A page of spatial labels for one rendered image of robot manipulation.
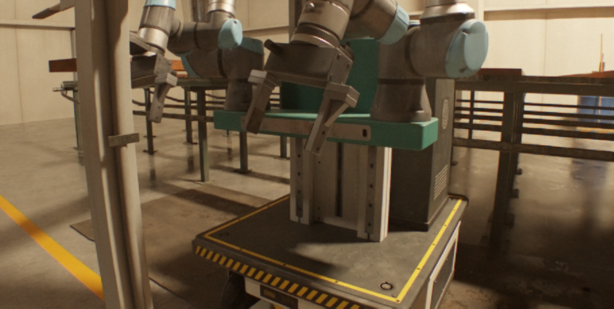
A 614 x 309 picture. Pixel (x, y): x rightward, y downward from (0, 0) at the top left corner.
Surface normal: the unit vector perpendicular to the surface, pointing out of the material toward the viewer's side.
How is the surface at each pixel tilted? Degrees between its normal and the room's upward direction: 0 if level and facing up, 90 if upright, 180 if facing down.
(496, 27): 86
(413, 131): 90
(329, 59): 67
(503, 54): 89
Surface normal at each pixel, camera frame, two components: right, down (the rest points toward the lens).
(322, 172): -0.57, 0.13
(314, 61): -0.58, -0.28
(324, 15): 0.04, -0.06
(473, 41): 0.53, 0.25
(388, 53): -0.84, 0.13
